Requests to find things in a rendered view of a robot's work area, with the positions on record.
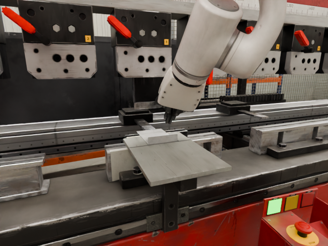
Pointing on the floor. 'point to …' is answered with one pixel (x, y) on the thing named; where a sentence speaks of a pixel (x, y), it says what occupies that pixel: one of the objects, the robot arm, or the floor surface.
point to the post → (241, 86)
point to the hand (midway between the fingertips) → (170, 115)
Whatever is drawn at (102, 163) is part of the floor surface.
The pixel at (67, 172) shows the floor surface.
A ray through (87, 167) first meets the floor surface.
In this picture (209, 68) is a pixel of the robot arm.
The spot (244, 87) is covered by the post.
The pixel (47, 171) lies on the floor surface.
